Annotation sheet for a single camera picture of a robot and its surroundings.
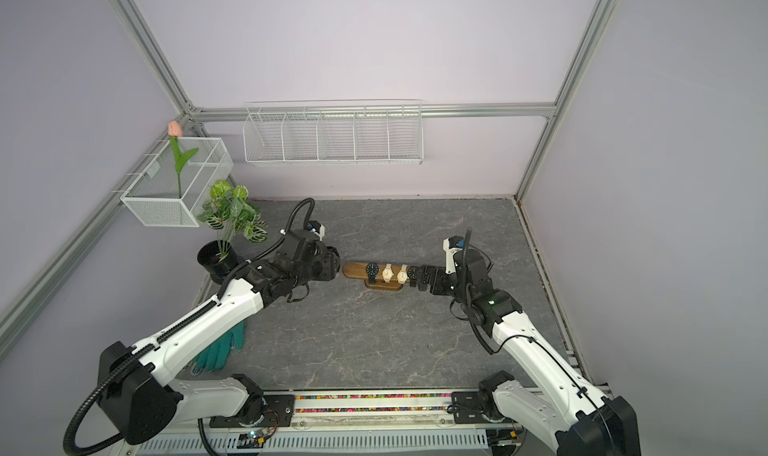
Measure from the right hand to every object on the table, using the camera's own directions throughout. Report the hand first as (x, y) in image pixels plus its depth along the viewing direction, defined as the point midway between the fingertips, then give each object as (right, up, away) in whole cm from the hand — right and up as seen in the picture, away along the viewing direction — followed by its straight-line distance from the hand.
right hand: (429, 269), depth 80 cm
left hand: (-27, +2, 0) cm, 27 cm away
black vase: (-62, +2, +7) cm, 62 cm away
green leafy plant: (-54, +16, -1) cm, 56 cm away
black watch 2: (-4, -3, +9) cm, 10 cm away
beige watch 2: (-7, -3, +9) cm, 12 cm away
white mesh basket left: (-69, +19, -8) cm, 72 cm away
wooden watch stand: (-21, -2, +11) cm, 23 cm away
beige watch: (-12, -3, +9) cm, 15 cm away
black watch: (-16, -2, +9) cm, 19 cm away
